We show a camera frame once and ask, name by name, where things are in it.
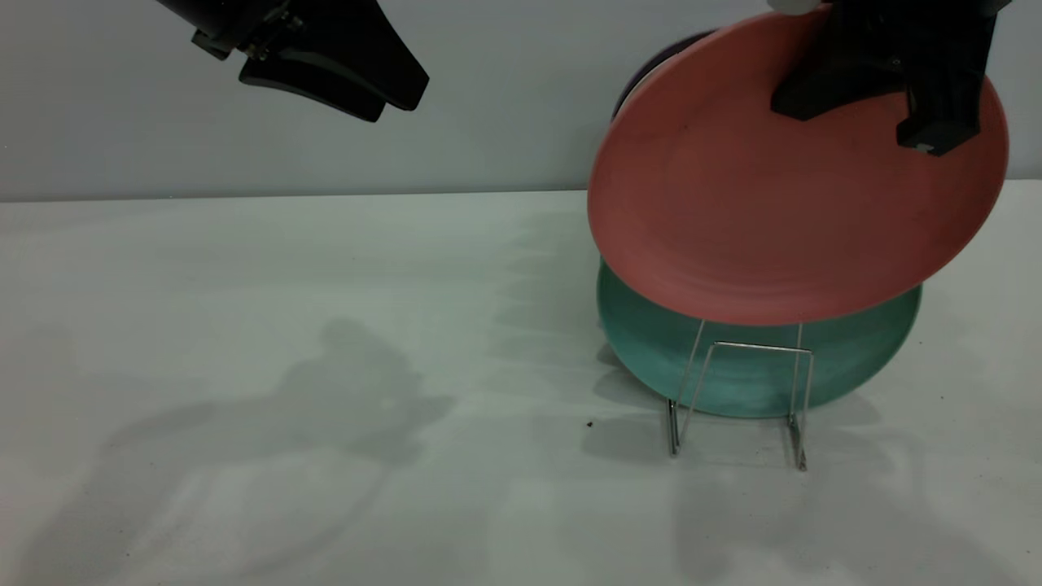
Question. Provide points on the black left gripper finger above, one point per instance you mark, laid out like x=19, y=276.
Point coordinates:
x=358, y=49
x=317, y=85

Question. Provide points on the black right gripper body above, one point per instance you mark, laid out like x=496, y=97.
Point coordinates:
x=912, y=32

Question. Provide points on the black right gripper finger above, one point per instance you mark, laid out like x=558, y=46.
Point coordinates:
x=944, y=106
x=847, y=85

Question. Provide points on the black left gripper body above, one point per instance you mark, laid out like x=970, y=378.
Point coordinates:
x=236, y=24

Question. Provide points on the pink plastic plate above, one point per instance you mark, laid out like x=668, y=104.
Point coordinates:
x=773, y=212

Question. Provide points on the dark purple plastic plate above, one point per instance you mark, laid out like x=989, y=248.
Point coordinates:
x=663, y=57

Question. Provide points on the green plastic plate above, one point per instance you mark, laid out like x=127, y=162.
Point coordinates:
x=757, y=374

